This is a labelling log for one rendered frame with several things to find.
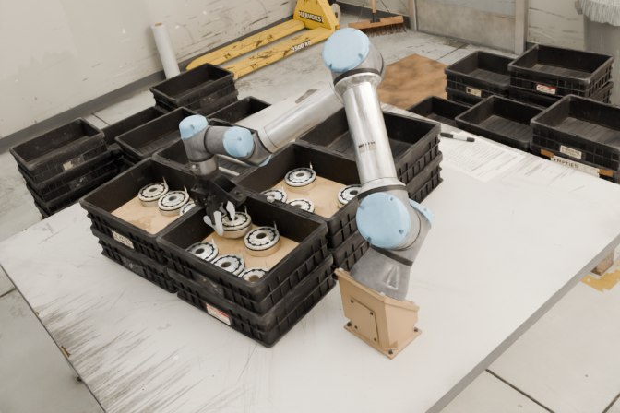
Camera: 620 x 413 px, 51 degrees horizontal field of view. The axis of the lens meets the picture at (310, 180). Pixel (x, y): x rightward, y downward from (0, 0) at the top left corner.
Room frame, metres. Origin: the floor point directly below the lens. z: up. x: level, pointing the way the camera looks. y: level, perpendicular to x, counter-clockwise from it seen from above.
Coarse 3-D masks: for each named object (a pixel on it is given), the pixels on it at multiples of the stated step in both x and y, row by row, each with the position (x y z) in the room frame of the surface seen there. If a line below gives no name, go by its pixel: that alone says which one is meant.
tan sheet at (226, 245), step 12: (252, 228) 1.60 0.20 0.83; (204, 240) 1.58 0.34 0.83; (216, 240) 1.57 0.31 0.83; (228, 240) 1.56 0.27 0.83; (240, 240) 1.55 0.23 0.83; (288, 240) 1.51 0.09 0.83; (228, 252) 1.50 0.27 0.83; (276, 252) 1.46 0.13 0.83; (288, 252) 1.45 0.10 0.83; (252, 264) 1.43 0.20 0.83; (264, 264) 1.42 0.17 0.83
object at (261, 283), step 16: (288, 208) 1.52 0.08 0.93; (176, 224) 1.55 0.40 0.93; (320, 224) 1.42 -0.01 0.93; (160, 240) 1.48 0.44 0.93; (304, 240) 1.36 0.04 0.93; (192, 256) 1.38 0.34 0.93; (288, 256) 1.31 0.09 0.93; (224, 272) 1.29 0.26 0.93; (272, 272) 1.26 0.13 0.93; (240, 288) 1.25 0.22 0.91; (256, 288) 1.22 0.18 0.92
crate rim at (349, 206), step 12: (288, 144) 1.89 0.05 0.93; (300, 144) 1.88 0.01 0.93; (276, 156) 1.84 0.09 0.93; (336, 156) 1.76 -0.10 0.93; (240, 180) 1.72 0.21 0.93; (252, 192) 1.64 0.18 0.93; (288, 204) 1.54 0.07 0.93; (348, 204) 1.49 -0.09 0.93; (312, 216) 1.47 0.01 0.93; (336, 216) 1.44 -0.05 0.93
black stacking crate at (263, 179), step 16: (272, 160) 1.82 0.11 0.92; (288, 160) 1.87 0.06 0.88; (304, 160) 1.87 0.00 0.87; (320, 160) 1.81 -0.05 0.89; (336, 160) 1.76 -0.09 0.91; (256, 176) 1.77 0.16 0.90; (272, 176) 1.81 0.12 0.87; (320, 176) 1.82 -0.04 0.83; (336, 176) 1.77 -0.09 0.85; (352, 176) 1.72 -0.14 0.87; (352, 224) 1.50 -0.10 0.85; (336, 240) 1.45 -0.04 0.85
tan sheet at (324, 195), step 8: (280, 184) 1.81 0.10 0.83; (320, 184) 1.77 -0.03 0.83; (328, 184) 1.76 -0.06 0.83; (336, 184) 1.75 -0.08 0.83; (288, 192) 1.76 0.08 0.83; (304, 192) 1.74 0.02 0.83; (312, 192) 1.73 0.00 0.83; (320, 192) 1.72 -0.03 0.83; (328, 192) 1.72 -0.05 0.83; (336, 192) 1.71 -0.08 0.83; (288, 200) 1.71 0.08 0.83; (312, 200) 1.69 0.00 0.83; (320, 200) 1.68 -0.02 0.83; (328, 200) 1.67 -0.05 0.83; (336, 200) 1.66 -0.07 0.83; (320, 208) 1.63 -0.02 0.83; (328, 208) 1.63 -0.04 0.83; (336, 208) 1.62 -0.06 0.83; (328, 216) 1.59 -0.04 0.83
